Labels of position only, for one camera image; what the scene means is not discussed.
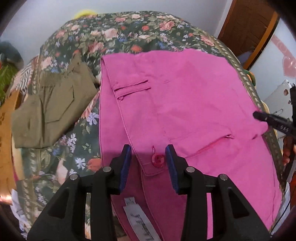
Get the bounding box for green patterned bag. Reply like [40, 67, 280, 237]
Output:
[0, 63, 18, 105]

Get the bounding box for white mini fridge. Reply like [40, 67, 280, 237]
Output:
[263, 79, 294, 140]

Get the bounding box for pink pants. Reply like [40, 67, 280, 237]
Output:
[99, 49, 282, 240]

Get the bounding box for pink heart wall decoration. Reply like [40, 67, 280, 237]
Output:
[271, 35, 296, 79]

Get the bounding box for striped red white cloth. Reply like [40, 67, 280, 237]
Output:
[10, 55, 39, 95]

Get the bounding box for grey plush toy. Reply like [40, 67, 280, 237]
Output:
[0, 41, 23, 69]

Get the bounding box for orange wooden headboard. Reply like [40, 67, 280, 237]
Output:
[1, 91, 24, 205]

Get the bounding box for olive green folded pants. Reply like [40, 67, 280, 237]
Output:
[11, 54, 97, 149]

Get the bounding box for right hand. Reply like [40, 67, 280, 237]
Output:
[282, 136, 295, 166]

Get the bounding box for floral dark green bedspread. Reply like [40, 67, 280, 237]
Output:
[14, 10, 286, 241]

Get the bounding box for brown wooden door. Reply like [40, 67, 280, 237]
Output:
[218, 0, 280, 69]

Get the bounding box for yellow pillow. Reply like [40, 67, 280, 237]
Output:
[74, 9, 97, 19]

